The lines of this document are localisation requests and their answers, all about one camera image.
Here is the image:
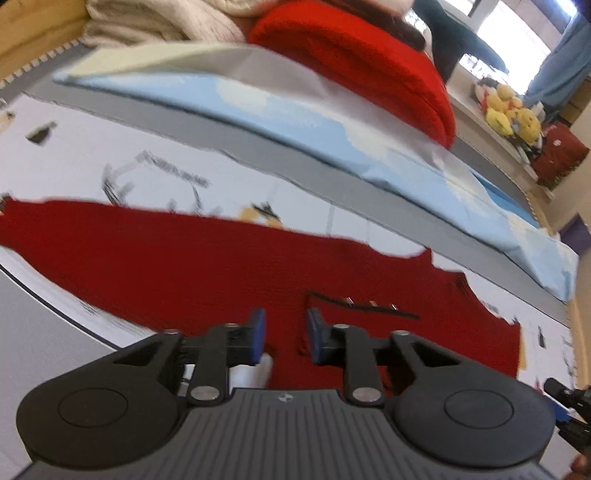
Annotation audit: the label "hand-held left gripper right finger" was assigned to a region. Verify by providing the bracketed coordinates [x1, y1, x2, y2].
[306, 308, 463, 408]

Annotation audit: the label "purple box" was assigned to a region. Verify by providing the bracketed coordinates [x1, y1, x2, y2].
[560, 213, 591, 256]

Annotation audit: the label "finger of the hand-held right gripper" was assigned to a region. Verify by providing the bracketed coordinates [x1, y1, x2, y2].
[543, 377, 591, 409]
[555, 413, 591, 448]

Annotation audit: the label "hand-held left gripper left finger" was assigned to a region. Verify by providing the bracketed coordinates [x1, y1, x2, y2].
[113, 308, 269, 408]

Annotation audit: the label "blue curtain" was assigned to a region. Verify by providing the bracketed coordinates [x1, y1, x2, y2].
[523, 9, 591, 112]

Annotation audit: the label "white ledge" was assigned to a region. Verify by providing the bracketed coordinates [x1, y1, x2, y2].
[445, 78, 555, 200]

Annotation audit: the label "dark teal plush toy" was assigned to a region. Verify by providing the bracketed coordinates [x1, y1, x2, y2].
[412, 0, 509, 85]

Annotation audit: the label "folded red knit sweater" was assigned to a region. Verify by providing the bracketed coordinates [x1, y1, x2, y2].
[246, 0, 458, 149]

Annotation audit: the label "red knit garment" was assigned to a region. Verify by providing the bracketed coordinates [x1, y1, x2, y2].
[0, 198, 523, 398]

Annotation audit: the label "wooden bed frame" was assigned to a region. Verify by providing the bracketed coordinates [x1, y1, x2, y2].
[0, 0, 89, 89]

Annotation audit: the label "yellow plush toys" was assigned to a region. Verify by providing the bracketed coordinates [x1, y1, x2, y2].
[479, 83, 544, 145]

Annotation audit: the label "dark red bag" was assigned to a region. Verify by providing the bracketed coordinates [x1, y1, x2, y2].
[531, 122, 591, 190]

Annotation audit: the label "cream knit blanket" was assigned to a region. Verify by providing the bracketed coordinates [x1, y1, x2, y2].
[83, 0, 246, 51]

